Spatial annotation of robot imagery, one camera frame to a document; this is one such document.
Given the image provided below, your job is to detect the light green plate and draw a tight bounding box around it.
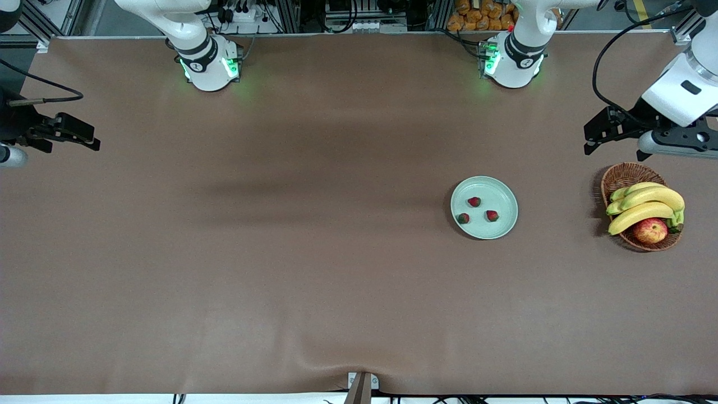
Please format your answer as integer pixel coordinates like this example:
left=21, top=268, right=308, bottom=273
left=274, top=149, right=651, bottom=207
left=450, top=176, right=519, bottom=240

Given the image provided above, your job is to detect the brown wicker basket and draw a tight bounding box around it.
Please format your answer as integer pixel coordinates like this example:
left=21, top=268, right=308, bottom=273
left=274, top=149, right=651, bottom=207
left=600, top=162, right=684, bottom=252

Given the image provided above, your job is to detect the small greenish yellow banana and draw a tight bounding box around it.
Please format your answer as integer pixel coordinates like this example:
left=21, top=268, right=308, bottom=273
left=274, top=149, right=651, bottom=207
left=610, top=182, right=666, bottom=203

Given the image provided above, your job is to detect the large yellow banana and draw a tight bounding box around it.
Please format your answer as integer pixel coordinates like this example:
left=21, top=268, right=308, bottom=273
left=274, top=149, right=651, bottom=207
left=606, top=186, right=686, bottom=217

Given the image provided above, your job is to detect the red apple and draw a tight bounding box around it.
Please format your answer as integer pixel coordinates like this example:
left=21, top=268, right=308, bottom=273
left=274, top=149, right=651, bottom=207
left=633, top=218, right=669, bottom=245

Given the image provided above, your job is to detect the white power strip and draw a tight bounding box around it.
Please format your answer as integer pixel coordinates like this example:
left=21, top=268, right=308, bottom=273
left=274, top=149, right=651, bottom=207
left=216, top=0, right=260, bottom=24

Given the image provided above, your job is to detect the white connector block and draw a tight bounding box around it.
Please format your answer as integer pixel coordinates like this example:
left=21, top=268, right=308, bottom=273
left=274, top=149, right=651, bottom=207
left=348, top=20, right=408, bottom=33

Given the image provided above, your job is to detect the brown table mat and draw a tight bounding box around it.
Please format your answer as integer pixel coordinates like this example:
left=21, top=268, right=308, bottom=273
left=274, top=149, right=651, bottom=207
left=0, top=31, right=718, bottom=396

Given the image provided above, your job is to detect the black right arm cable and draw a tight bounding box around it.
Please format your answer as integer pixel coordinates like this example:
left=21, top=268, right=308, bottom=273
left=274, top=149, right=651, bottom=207
left=0, top=59, right=85, bottom=107

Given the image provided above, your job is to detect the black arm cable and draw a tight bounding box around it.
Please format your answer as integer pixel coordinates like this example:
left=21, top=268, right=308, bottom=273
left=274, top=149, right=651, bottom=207
left=592, top=3, right=702, bottom=124
left=0, top=59, right=85, bottom=107

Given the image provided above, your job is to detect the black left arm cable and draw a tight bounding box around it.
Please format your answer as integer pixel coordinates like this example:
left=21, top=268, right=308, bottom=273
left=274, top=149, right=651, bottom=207
left=592, top=3, right=702, bottom=124

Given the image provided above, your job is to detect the silver aluminium corner frame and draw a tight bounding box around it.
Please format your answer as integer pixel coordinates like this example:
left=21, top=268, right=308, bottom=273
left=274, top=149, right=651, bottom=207
left=17, top=0, right=85, bottom=48
left=670, top=0, right=718, bottom=45

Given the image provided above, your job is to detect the silver aluminium frame post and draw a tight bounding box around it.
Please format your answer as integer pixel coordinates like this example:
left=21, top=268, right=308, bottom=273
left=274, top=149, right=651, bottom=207
left=426, top=0, right=452, bottom=31
left=277, top=0, right=302, bottom=33

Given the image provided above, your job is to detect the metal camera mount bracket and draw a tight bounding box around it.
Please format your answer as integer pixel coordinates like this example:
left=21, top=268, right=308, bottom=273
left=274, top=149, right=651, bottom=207
left=348, top=372, right=379, bottom=404

